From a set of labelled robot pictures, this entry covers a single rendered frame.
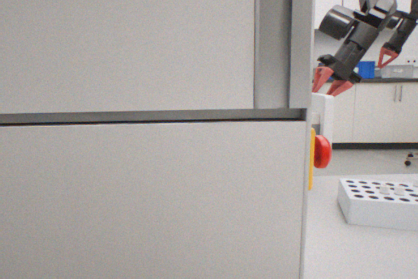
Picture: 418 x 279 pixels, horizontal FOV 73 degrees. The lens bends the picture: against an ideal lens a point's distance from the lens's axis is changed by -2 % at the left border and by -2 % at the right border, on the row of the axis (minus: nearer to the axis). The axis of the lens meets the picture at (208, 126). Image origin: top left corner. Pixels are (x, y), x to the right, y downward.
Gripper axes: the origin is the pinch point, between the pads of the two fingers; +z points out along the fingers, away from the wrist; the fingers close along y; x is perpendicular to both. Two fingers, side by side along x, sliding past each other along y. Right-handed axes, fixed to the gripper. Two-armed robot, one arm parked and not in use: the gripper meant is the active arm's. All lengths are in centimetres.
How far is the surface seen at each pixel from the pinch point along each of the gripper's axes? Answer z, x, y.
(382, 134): -48, -278, -199
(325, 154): 10.3, 38.9, 9.9
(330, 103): 2.2, 18.3, 4.3
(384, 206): 11.7, 34.6, -3.4
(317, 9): -137, -316, -48
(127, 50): 12, 51, 31
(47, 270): 29, 51, 28
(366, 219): 14.6, 34.1, -3.1
